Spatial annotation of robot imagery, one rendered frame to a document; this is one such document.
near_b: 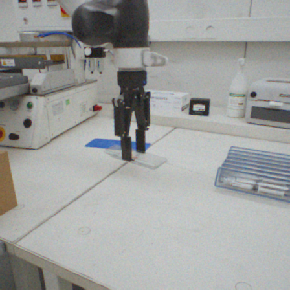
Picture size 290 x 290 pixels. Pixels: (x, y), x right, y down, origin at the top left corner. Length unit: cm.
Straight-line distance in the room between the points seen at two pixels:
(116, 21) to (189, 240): 48
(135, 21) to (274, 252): 55
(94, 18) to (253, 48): 94
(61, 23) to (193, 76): 69
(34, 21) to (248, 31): 96
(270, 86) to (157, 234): 79
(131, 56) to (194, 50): 86
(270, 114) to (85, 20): 79
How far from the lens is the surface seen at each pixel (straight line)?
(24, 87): 108
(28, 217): 67
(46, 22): 141
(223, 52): 147
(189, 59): 152
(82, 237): 58
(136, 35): 68
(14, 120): 111
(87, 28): 67
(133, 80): 69
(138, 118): 76
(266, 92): 118
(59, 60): 128
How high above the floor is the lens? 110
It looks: 21 degrees down
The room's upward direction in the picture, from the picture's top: straight up
